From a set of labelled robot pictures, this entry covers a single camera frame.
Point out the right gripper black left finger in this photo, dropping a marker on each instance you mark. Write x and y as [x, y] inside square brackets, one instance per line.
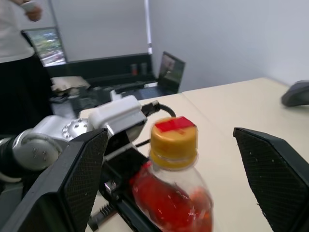
[48, 188]

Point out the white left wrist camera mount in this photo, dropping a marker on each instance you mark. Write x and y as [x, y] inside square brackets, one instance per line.
[116, 111]

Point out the black framed monitor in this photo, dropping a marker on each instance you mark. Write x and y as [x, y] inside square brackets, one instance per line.
[47, 47]

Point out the black keyboard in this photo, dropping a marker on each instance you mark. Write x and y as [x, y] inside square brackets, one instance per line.
[135, 85]

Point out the black open laptop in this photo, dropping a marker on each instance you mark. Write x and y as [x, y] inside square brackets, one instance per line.
[171, 72]

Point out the person's bare hand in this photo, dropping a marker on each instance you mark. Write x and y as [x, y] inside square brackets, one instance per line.
[35, 13]

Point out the yellow bottle cap red sticker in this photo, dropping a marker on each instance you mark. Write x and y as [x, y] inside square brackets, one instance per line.
[172, 147]

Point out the grey rounded object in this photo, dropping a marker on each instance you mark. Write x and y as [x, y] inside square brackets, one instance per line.
[297, 94]

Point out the grey vertical window post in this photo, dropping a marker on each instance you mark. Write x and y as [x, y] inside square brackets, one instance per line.
[149, 26]

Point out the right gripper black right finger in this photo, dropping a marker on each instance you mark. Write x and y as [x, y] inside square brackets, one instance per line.
[277, 183]

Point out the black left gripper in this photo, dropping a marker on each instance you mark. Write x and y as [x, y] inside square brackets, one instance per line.
[120, 169]

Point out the brown cardboard box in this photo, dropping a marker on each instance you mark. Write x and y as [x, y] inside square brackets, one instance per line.
[68, 85]

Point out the clear bottle with red drink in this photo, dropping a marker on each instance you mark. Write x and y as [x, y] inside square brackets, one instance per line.
[169, 200]

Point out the person in white shirt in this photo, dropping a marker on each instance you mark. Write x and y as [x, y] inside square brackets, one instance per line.
[17, 72]

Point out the small white held object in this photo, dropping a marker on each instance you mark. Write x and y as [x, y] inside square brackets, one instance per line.
[27, 4]

